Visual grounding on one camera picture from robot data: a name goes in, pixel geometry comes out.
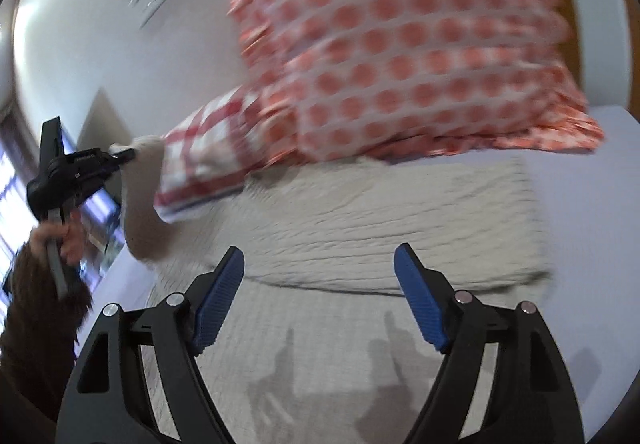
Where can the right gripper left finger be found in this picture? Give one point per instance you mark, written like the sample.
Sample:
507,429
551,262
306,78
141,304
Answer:
137,381

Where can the wooden bed frame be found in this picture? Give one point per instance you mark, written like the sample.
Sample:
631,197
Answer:
608,51

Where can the brown fuzzy sleeve forearm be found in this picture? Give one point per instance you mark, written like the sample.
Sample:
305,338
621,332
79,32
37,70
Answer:
37,350

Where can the lavender bed sheet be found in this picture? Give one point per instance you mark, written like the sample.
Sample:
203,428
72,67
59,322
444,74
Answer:
589,205

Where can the red white checkered pillow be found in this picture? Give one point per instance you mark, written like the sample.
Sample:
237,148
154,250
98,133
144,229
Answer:
211,152

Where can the person's left hand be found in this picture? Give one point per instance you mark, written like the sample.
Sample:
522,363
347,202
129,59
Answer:
71,236

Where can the beige cable knit sweater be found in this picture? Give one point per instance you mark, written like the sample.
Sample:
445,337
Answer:
319,345

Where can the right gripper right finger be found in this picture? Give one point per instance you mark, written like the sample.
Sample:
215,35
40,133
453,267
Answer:
531,399

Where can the orange polka dot pillow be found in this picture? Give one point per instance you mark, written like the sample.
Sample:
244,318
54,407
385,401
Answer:
333,79

